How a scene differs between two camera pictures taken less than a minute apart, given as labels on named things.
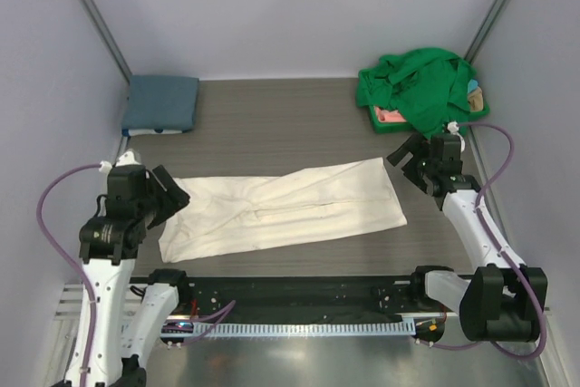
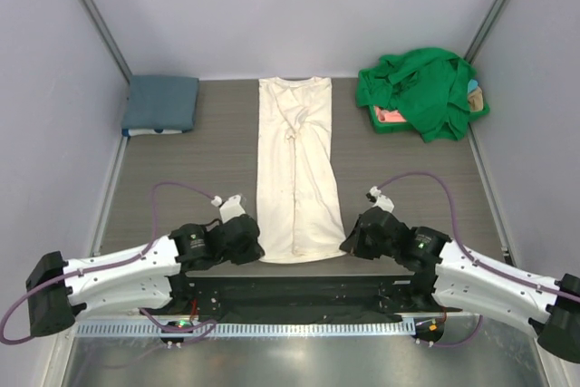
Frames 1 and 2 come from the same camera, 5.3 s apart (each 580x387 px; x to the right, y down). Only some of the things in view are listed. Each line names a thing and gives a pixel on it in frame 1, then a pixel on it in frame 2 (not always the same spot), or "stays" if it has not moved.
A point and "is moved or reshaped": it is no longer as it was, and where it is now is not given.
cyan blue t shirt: (472, 85) stays
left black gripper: (180, 198) -> (254, 250)
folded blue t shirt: (160, 102) stays
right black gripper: (420, 147) -> (353, 244)
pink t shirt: (386, 116) stays
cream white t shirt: (218, 215) is moved or reshaped
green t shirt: (430, 84) stays
